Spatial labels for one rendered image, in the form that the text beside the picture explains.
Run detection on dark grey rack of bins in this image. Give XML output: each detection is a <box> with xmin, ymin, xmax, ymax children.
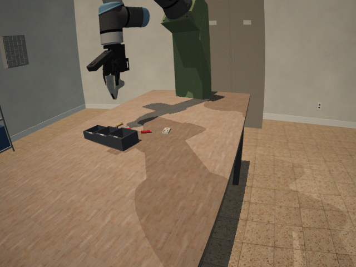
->
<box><xmin>83</xmin><ymin>125</ymin><xmax>139</xmax><ymax>151</ymax></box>

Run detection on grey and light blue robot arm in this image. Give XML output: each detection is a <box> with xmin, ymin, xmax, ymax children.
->
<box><xmin>87</xmin><ymin>0</ymin><xmax>192</xmax><ymax>72</ymax></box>

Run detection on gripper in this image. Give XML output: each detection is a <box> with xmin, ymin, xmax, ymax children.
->
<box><xmin>103</xmin><ymin>43</ymin><xmax>130</xmax><ymax>100</ymax></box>

